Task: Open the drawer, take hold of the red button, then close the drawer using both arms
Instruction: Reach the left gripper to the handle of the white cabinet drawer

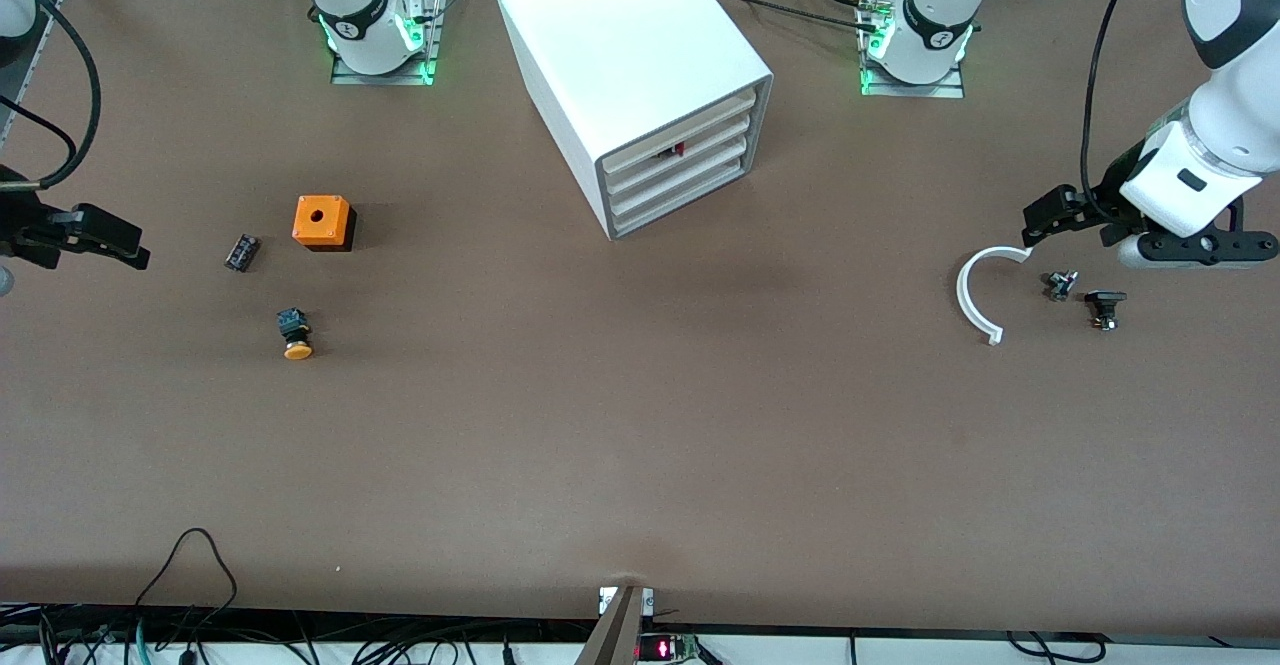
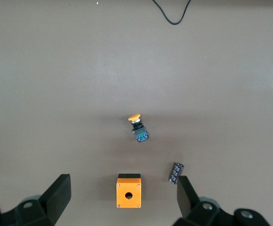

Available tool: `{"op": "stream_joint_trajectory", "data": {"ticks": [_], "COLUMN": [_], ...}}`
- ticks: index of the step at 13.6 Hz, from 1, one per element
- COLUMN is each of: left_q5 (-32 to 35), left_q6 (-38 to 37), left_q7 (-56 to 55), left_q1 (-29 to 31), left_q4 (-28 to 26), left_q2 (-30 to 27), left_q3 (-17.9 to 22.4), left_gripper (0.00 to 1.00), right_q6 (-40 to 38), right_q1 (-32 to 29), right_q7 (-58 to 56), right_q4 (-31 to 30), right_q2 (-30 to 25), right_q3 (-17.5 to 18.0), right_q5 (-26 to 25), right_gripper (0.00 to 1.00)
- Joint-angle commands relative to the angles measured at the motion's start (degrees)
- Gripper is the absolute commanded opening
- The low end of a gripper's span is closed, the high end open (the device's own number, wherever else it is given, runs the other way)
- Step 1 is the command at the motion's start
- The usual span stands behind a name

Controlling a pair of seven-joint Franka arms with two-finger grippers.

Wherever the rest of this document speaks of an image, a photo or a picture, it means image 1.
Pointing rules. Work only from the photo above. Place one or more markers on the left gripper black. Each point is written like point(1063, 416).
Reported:
point(1108, 198)

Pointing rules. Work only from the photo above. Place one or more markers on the black component with silver clip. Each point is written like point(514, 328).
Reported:
point(1105, 307)

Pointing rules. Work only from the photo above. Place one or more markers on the small device with red light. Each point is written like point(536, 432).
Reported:
point(665, 648)

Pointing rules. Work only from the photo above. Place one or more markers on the orange button box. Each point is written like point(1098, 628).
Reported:
point(322, 220)

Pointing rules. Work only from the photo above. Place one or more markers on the white drawer cabinet housing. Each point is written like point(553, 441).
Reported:
point(620, 35)

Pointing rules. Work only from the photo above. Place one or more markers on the small grey metal component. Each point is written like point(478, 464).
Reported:
point(1060, 286)

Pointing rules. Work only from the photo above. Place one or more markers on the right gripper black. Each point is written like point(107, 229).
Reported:
point(22, 225)

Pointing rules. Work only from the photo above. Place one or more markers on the aluminium camera post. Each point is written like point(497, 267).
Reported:
point(612, 635)

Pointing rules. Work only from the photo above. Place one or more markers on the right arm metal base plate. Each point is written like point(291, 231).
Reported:
point(432, 25)

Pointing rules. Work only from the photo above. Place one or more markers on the yellow push button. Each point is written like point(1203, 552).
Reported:
point(296, 337)

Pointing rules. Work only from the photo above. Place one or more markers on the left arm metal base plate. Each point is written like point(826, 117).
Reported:
point(915, 90)

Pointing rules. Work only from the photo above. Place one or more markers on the small black contact block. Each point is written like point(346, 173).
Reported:
point(242, 253)

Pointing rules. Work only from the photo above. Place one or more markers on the silver post bracket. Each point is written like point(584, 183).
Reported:
point(606, 600)

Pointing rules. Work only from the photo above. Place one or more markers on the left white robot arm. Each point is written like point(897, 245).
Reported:
point(1235, 115)

